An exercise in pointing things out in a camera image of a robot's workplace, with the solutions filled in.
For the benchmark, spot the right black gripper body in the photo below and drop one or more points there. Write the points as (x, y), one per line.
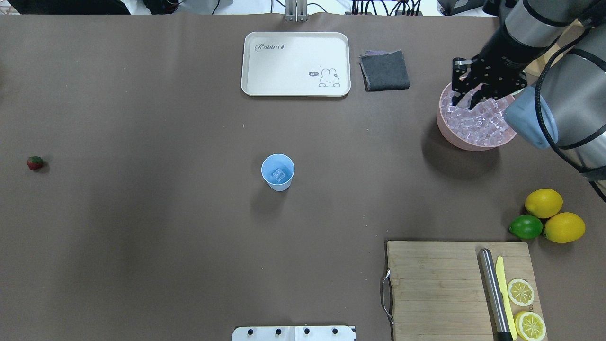
(503, 53)

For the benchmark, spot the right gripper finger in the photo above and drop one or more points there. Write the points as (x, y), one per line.
(477, 95)
(462, 76)

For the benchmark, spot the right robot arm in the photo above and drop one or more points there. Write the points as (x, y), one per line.
(564, 107)

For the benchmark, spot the wooden cup stand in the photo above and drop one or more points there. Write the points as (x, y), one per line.
(568, 35)

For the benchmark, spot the light blue cup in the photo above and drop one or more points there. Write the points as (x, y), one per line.
(273, 162)

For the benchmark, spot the pink bowl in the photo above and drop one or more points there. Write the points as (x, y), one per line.
(479, 129)

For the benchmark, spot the grey folded cloth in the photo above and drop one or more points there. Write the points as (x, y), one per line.
(383, 70)

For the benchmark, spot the yellow lemon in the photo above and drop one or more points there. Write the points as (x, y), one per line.
(543, 203)
(564, 227)

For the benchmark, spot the green lime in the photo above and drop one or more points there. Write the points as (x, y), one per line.
(526, 227)

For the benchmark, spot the cream rabbit tray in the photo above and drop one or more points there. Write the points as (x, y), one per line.
(296, 64)

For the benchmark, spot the wooden cutting board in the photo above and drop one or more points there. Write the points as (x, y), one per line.
(438, 292)

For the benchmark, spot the lemon half slice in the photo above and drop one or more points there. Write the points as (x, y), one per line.
(521, 292)
(530, 326)

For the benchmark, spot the red strawberry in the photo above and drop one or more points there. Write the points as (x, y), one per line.
(34, 163)

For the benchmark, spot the knife with metal handle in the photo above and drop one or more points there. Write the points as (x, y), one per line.
(496, 300)

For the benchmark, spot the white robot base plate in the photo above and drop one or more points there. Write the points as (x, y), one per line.
(295, 333)

